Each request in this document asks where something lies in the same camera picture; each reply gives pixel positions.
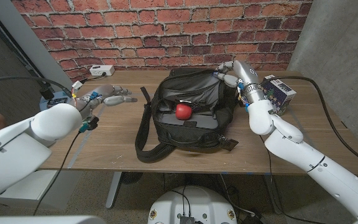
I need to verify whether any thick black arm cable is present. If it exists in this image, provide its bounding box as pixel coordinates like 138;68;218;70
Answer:
0;75;73;99
259;75;358;170

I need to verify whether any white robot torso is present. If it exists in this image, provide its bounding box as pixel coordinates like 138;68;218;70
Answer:
147;185;238;224

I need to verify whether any black power strip cord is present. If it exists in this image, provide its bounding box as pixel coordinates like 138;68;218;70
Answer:
79;72;108;85

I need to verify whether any grey tape strip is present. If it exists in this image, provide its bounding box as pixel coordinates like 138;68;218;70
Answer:
67;104;107;170

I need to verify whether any black cup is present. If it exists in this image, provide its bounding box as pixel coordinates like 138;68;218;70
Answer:
39;83;55;101

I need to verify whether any black backpack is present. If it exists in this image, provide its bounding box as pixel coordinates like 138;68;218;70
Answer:
134;67;240;164

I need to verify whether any grey table leg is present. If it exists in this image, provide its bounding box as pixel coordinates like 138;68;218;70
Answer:
263;174;284;215
105;171;122;210

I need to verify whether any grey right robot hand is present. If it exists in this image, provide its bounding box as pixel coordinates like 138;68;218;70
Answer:
213;60;260;91

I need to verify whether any brick wall print backdrop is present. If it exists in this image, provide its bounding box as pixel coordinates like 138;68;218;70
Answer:
11;0;313;84

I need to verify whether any thin black left wrist cable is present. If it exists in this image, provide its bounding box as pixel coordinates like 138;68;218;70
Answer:
32;130;82;217

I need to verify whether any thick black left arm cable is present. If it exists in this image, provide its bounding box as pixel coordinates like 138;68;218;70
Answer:
0;75;73;99

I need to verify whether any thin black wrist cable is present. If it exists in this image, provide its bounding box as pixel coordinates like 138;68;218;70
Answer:
258;135;326;224
32;130;82;217

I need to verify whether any black power adapter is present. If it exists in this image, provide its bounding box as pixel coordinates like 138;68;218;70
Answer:
243;213;269;224

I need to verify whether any white power strip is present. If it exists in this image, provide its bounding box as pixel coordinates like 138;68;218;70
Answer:
89;64;116;77

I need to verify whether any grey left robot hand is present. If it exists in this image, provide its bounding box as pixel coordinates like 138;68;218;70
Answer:
72;83;139;113

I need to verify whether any light blue round stool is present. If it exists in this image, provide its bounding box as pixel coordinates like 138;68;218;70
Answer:
39;91;74;113

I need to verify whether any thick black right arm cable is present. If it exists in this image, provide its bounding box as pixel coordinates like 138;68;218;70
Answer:
259;75;358;170

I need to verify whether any white floor cable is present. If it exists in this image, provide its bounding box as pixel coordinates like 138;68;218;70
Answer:
218;174;256;217

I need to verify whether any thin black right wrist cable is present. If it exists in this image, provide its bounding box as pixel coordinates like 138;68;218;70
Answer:
258;135;326;224

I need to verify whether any printed cardboard package box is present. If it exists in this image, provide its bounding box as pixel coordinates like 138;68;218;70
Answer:
259;74;297;116

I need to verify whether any black round fan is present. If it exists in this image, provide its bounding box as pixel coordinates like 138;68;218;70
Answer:
120;172;144;185

